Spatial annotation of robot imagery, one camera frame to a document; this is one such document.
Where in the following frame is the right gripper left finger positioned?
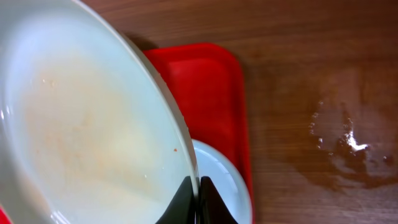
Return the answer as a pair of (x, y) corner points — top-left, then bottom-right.
(156, 176), (196, 224)

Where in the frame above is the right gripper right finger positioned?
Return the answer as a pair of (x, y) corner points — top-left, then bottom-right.
(198, 176), (238, 224)

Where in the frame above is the light blue plate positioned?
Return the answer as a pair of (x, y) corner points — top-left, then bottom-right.
(1, 1), (198, 223)
(192, 139), (253, 224)

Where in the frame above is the red plastic tray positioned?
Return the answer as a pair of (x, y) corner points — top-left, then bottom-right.
(0, 42), (256, 224)

